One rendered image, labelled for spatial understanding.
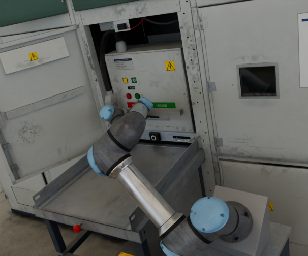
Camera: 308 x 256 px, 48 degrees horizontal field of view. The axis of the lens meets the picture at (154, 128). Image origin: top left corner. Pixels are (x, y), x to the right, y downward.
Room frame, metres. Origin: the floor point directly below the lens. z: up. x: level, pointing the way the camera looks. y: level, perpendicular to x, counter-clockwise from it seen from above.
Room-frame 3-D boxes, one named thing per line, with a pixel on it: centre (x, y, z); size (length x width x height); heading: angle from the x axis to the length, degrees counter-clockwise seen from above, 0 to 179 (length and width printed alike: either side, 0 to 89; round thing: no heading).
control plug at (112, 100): (1.93, 0.21, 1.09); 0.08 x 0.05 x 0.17; 146
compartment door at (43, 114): (1.90, 0.57, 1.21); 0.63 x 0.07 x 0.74; 119
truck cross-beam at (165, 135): (1.88, -0.01, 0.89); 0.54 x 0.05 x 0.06; 56
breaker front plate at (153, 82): (1.87, -0.01, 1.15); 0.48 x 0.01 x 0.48; 56
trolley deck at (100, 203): (1.55, 0.21, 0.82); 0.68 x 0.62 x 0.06; 146
